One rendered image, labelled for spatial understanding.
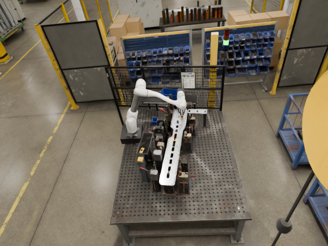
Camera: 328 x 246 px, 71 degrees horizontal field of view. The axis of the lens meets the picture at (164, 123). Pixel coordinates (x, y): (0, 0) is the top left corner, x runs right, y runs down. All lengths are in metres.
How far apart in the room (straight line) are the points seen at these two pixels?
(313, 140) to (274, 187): 3.73
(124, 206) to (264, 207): 2.01
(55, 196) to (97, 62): 2.71
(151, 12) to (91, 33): 5.00
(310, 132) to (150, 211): 2.67
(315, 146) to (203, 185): 2.76
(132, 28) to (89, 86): 2.77
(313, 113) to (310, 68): 5.56
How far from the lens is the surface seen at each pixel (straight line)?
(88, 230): 3.84
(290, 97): 4.17
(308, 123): 0.32
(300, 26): 5.27
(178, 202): 2.92
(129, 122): 3.41
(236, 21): 5.84
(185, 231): 3.28
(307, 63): 5.77
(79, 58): 5.24
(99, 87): 5.49
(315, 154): 0.31
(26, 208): 4.54
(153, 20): 9.69
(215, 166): 3.21
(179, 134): 3.19
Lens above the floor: 3.25
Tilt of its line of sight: 42 degrees down
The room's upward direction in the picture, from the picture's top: 8 degrees counter-clockwise
